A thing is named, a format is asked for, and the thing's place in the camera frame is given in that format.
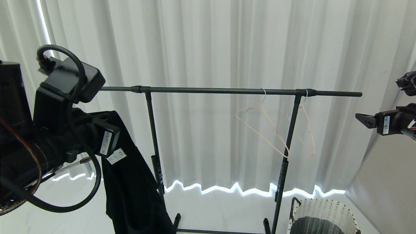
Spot pink clothes hanger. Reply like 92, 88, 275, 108
235, 89, 290, 159
286, 89, 316, 156

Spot black clothes rack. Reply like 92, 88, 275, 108
101, 85, 363, 234

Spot white laundry basket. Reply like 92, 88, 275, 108
289, 197, 361, 234

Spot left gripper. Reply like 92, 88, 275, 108
0, 113, 121, 208

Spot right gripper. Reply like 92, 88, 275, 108
355, 103, 416, 140

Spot white curtain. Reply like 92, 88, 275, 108
0, 0, 416, 197

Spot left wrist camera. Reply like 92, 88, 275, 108
32, 57, 106, 135

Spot black shorts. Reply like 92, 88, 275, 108
101, 110, 176, 234

